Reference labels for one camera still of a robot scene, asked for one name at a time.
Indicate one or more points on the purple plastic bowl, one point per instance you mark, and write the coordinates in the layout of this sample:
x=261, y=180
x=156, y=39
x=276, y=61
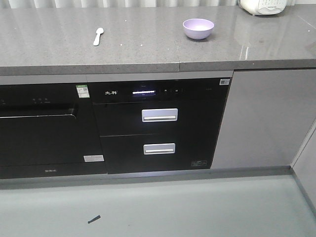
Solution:
x=197, y=28

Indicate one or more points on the mint green plastic spoon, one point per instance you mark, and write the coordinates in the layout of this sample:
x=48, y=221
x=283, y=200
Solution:
x=99, y=32

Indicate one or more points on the black two-drawer sterilizer cabinet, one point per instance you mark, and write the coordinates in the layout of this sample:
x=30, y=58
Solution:
x=160, y=121

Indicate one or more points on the grey cabinet door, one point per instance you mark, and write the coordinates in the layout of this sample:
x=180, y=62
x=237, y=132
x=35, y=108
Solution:
x=267, y=116

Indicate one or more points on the black debris on floor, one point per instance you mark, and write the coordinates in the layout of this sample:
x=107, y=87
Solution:
x=94, y=219

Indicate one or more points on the white pleated curtain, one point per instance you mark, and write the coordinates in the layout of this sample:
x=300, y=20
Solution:
x=24, y=4

